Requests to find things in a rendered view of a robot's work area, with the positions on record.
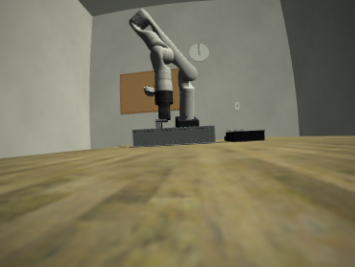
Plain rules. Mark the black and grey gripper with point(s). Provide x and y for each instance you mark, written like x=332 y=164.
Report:
x=163 y=92

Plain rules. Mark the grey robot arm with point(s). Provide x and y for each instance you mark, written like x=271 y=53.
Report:
x=156 y=42

